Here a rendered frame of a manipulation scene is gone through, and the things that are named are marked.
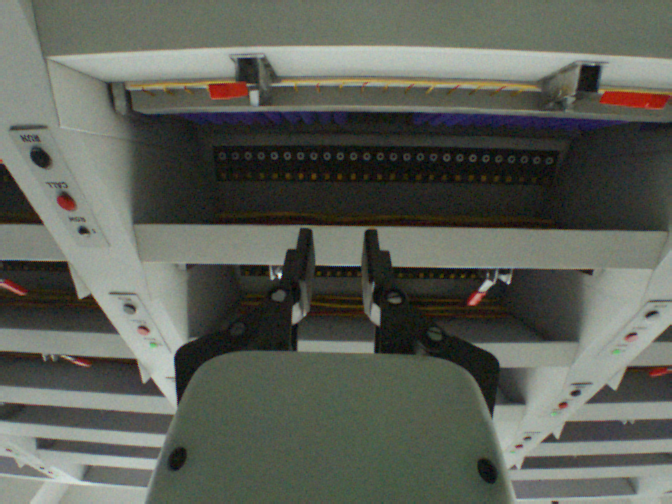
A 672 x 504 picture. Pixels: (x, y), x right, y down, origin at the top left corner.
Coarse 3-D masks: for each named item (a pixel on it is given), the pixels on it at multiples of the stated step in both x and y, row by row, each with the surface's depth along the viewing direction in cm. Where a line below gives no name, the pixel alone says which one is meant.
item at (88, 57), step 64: (64, 0) 16; (128, 0) 16; (192, 0) 16; (256, 0) 16; (320, 0) 16; (384, 0) 16; (448, 0) 16; (512, 0) 16; (576, 0) 16; (640, 0) 16; (64, 64) 19; (128, 64) 19; (192, 64) 19; (320, 64) 20; (384, 64) 20; (448, 64) 19; (512, 64) 19; (640, 64) 18; (128, 128) 25; (640, 128) 27
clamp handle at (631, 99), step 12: (576, 96) 18; (588, 96) 18; (600, 96) 17; (612, 96) 16; (624, 96) 15; (636, 96) 14; (648, 96) 14; (660, 96) 14; (564, 108) 20; (648, 108) 14; (660, 108) 14
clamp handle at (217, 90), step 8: (216, 88) 14; (224, 88) 14; (232, 88) 15; (240, 88) 16; (248, 88) 17; (256, 88) 19; (216, 96) 14; (224, 96) 14; (232, 96) 15; (240, 96) 16; (256, 96) 20
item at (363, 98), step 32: (160, 96) 23; (192, 96) 23; (288, 96) 23; (320, 96) 23; (352, 96) 23; (384, 96) 23; (416, 96) 23; (448, 96) 23; (480, 96) 23; (512, 96) 22
